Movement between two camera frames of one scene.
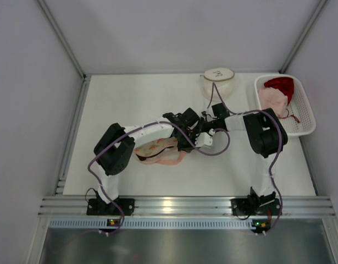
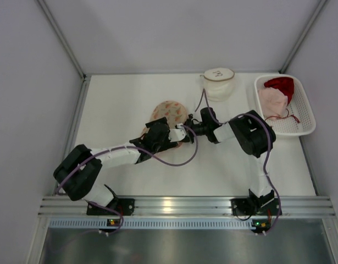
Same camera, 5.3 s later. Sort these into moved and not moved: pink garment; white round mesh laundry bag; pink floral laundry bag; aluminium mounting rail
Moved: pink floral laundry bag
Not moved: white round mesh laundry bag; pink garment; aluminium mounting rail
